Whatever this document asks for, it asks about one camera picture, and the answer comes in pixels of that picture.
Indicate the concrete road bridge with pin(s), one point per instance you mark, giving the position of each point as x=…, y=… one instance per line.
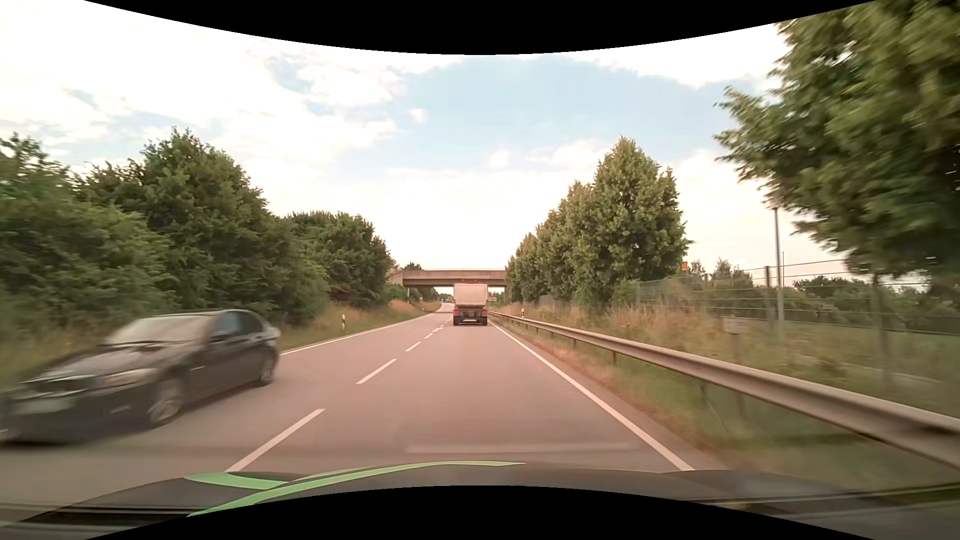
x=450, y=277

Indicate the white lorry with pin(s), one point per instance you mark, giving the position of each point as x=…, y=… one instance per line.
x=470, y=300

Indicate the grey asphalt road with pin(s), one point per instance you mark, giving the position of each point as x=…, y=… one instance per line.
x=465, y=390

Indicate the row of tall trees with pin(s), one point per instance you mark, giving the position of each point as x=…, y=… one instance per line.
x=600, y=232

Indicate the car's own bonnet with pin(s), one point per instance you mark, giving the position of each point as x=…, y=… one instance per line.
x=450, y=480

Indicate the road markings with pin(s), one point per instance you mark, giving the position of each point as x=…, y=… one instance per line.
x=279, y=436

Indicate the row of bushy trees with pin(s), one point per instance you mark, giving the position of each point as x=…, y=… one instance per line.
x=187, y=240

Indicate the grey pole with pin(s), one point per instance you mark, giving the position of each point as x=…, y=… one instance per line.
x=778, y=270

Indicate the dark grey car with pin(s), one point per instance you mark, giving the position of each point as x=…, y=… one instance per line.
x=150, y=367

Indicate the large leafy tree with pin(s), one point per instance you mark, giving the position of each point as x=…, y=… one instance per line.
x=870, y=135

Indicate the grass verge with guard rail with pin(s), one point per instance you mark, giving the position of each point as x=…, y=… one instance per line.
x=675, y=390

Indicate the metal guard rail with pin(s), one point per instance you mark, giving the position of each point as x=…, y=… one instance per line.
x=750, y=379

